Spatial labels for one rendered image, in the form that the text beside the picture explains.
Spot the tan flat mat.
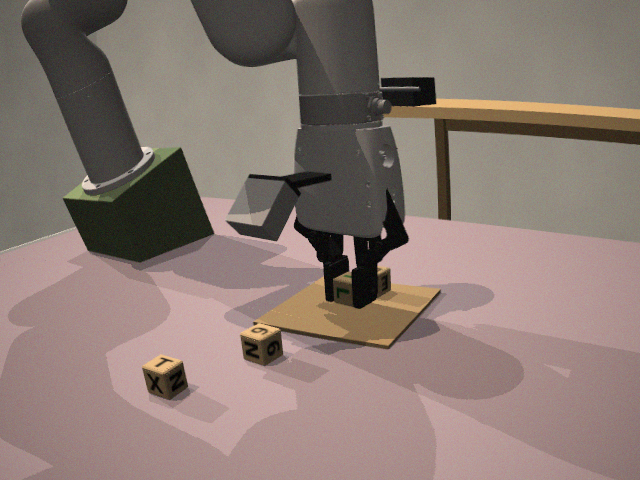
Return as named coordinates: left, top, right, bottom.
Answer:
left=253, top=276, right=441, bottom=350

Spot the tan letter block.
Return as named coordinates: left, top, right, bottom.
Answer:
left=333, top=272, right=354, bottom=307
left=240, top=323, right=283, bottom=366
left=142, top=355, right=188, bottom=400
left=377, top=266, right=391, bottom=298

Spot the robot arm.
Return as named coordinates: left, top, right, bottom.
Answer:
left=21, top=0, right=391, bottom=241

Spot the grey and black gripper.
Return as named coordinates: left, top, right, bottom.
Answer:
left=294, top=120, right=409, bottom=309

